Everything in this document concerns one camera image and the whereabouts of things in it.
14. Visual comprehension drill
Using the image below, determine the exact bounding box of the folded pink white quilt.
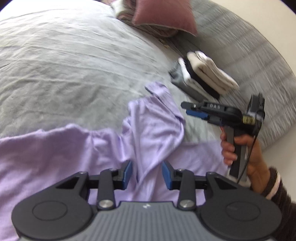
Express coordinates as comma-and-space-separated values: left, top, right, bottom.
109, 0, 179, 38

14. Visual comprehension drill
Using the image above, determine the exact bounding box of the pink velvet pillow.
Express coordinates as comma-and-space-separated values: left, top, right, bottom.
138, 0, 197, 36

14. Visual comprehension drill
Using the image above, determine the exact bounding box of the folded black garment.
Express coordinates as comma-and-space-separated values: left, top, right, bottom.
183, 57, 220, 100

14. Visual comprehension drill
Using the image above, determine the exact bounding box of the lilac purple garment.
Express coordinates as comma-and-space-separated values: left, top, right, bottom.
1, 82, 227, 240

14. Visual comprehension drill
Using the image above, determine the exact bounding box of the black cable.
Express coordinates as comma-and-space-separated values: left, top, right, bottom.
237, 109, 265, 183

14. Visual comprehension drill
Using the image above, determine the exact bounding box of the grey quilted headboard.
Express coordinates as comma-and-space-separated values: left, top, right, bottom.
168, 1, 295, 149

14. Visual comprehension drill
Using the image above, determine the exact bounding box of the dark fuzzy right sleeve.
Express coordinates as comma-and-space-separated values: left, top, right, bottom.
261, 167, 296, 241

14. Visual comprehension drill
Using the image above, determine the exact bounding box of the person's right hand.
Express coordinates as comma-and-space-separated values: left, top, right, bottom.
220, 131, 271, 194

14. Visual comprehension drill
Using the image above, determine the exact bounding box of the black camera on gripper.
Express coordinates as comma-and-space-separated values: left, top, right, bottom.
246, 93, 265, 123

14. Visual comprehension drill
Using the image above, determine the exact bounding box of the folded grey garment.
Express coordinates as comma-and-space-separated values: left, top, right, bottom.
169, 62, 208, 102

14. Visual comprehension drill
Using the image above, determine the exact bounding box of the grey bed sheet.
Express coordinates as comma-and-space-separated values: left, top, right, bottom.
1, 1, 190, 137

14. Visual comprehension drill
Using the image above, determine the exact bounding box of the folded cream garment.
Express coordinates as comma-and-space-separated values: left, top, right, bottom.
186, 51, 239, 94

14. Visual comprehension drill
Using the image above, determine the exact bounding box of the folded white garment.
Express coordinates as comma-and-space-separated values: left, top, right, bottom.
178, 57, 217, 99

